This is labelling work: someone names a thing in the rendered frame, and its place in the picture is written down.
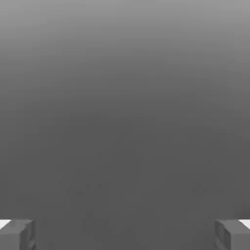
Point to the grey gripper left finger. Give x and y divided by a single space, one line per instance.
15 236

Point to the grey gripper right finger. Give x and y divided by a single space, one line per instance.
234 236

